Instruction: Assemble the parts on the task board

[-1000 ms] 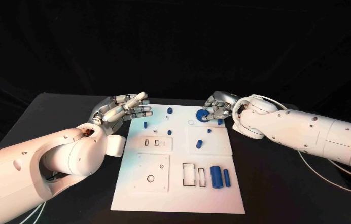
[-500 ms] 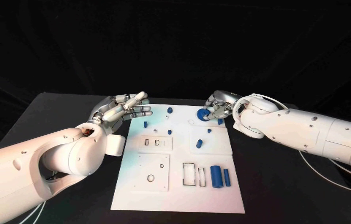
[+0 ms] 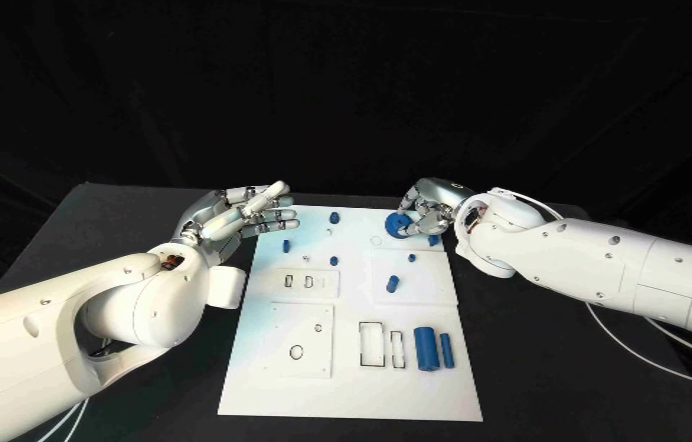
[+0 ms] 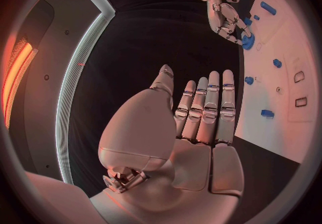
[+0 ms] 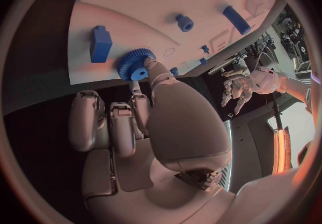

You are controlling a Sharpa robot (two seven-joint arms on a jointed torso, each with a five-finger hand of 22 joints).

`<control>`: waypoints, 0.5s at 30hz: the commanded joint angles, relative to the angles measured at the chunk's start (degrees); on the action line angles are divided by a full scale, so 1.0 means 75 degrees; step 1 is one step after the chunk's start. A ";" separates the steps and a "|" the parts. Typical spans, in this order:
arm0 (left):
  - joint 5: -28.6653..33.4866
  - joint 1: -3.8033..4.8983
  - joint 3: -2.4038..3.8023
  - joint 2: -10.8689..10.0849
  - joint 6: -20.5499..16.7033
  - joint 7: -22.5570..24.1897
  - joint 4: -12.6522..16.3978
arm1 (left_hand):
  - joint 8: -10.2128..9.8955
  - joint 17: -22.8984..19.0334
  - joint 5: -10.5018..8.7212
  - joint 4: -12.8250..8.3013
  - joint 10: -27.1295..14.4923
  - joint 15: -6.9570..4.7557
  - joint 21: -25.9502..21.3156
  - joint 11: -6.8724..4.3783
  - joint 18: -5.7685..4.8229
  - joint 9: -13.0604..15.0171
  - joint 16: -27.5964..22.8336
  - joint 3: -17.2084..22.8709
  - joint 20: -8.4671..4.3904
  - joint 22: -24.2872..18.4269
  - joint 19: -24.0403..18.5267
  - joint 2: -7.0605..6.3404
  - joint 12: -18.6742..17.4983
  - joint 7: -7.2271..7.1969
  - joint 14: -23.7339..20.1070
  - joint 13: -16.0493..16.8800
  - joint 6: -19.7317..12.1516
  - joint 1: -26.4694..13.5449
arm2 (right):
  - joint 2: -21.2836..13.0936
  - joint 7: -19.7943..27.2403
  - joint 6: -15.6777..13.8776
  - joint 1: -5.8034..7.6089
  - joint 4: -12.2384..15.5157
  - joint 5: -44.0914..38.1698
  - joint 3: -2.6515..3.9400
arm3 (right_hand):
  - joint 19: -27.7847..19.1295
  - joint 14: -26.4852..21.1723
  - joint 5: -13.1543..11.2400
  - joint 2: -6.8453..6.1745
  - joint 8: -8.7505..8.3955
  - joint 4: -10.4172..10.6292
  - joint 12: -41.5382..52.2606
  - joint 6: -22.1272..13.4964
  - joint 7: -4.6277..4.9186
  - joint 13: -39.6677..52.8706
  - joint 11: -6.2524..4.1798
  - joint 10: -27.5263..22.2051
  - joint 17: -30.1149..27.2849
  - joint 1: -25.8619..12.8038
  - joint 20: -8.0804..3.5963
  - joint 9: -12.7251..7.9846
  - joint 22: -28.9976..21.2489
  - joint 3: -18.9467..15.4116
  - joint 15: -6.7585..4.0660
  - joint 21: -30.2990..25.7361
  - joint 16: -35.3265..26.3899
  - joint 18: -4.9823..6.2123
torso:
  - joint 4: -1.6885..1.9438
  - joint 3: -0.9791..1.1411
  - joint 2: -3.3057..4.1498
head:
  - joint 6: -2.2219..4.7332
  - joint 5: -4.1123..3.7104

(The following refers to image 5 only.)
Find blue short plug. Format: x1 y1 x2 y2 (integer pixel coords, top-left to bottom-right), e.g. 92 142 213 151
175 13 195 33

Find blue block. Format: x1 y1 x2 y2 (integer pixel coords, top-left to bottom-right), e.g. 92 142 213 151
89 25 114 64

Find white cable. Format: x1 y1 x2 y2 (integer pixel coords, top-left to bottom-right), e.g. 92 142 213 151
255 46 284 70

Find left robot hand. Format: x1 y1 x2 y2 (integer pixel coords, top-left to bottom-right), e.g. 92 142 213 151
220 66 281 115

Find glowing light bar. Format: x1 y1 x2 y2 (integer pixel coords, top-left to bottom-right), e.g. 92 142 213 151
272 126 294 175

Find blue gear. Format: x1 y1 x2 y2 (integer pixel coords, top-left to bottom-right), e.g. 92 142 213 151
115 48 157 82

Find workshop equipment rack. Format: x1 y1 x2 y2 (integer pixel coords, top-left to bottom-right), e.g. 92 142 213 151
277 12 312 73

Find blue long cylinder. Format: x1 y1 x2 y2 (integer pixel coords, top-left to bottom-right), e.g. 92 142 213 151
222 5 252 35

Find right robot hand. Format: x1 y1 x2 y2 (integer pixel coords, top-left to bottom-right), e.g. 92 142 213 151
67 56 238 224

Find white task board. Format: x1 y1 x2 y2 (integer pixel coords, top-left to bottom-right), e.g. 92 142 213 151
67 0 281 86

